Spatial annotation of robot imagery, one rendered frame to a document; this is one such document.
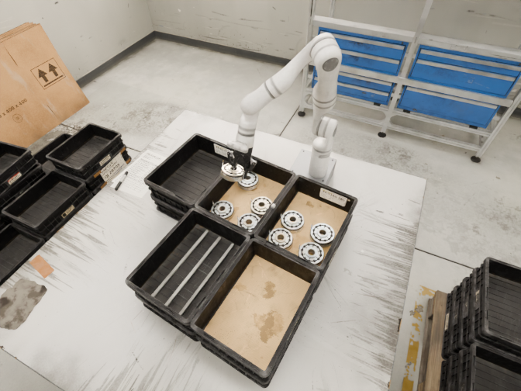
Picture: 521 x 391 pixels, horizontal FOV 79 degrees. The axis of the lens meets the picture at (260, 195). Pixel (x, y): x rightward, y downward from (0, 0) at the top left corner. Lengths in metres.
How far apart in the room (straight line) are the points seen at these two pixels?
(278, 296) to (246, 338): 0.19
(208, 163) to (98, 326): 0.88
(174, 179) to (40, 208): 1.11
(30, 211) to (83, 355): 1.28
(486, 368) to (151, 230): 1.68
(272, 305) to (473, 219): 2.03
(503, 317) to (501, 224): 1.20
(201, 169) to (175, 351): 0.85
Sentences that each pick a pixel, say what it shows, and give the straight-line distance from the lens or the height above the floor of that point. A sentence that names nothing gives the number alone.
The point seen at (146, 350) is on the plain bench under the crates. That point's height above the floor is 0.70.
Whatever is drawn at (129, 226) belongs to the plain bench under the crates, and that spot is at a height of 0.70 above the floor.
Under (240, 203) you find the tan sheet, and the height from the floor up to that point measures 0.83.
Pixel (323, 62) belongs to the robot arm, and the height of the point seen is 1.49.
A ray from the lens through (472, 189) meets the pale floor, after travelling 3.15.
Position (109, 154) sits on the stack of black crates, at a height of 0.52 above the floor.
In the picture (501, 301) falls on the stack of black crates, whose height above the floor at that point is 0.49.
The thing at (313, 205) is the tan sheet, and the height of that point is 0.83.
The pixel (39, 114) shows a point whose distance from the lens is 3.84.
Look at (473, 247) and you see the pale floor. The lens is 2.76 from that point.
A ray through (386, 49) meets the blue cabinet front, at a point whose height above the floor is 0.80.
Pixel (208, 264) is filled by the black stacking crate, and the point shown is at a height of 0.83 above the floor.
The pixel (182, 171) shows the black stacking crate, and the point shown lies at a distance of 1.69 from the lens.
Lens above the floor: 2.00
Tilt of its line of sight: 50 degrees down
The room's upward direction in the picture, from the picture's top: 1 degrees counter-clockwise
